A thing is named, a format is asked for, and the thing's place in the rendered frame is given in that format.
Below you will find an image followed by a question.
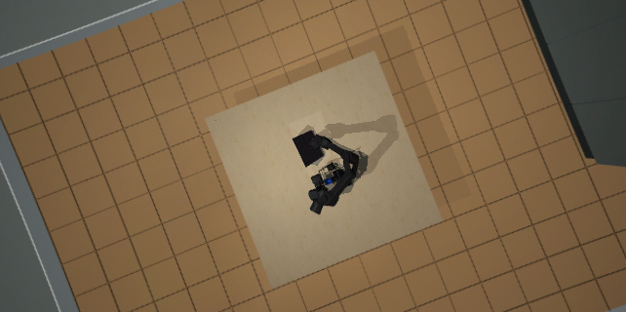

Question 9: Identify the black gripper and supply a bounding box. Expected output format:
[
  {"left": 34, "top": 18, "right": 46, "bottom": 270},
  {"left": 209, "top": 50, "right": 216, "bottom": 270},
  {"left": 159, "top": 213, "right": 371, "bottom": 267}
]
[{"left": 311, "top": 174, "right": 325, "bottom": 192}]

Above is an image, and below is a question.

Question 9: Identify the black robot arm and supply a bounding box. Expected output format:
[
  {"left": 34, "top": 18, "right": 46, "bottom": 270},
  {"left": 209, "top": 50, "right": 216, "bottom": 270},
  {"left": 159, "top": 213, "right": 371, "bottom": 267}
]
[{"left": 308, "top": 135, "right": 359, "bottom": 215}]

